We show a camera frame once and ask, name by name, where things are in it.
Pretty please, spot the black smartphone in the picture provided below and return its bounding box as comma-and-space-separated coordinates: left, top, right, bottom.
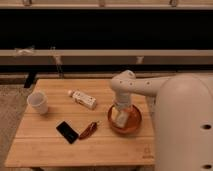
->
56, 121, 79, 144

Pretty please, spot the orange bowl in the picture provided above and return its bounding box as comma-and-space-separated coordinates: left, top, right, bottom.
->
108, 105, 142, 135

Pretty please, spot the white plastic bottle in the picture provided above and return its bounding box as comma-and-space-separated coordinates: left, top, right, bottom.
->
68, 90, 97, 110

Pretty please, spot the white paper cup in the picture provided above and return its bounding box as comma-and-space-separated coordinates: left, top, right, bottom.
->
27, 91, 48, 115

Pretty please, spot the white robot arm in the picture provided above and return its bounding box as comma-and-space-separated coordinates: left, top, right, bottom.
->
110, 70, 213, 171

